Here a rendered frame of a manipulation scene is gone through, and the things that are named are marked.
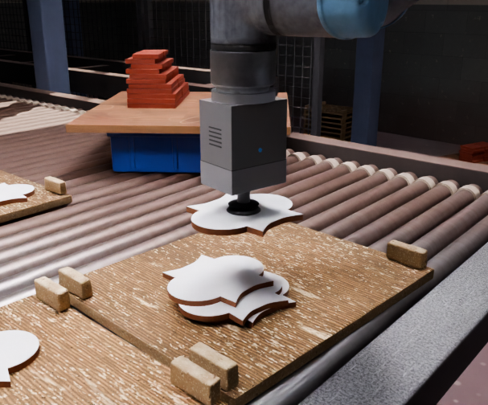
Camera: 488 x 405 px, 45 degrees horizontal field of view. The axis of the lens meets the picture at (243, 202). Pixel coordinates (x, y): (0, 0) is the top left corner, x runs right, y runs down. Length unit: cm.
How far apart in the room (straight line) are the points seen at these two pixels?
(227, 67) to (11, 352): 39
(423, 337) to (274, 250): 28
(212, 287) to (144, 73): 88
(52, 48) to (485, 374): 208
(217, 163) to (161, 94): 86
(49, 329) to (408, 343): 43
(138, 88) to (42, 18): 105
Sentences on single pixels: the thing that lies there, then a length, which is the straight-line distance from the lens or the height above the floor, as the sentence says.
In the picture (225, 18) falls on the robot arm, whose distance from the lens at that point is 66.
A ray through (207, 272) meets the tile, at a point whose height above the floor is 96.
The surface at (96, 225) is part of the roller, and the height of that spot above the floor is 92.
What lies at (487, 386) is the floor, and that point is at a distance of 237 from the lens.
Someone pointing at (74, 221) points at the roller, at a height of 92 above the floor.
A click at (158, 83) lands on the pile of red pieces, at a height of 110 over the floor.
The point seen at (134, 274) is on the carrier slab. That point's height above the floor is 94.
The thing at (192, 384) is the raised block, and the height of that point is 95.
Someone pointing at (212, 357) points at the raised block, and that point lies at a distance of 62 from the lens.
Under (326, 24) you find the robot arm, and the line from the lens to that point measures 61.
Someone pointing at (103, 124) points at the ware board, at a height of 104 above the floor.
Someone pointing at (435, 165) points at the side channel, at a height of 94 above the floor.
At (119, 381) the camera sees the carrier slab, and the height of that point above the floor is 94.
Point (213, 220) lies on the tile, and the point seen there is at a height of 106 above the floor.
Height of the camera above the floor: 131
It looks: 19 degrees down
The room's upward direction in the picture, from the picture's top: straight up
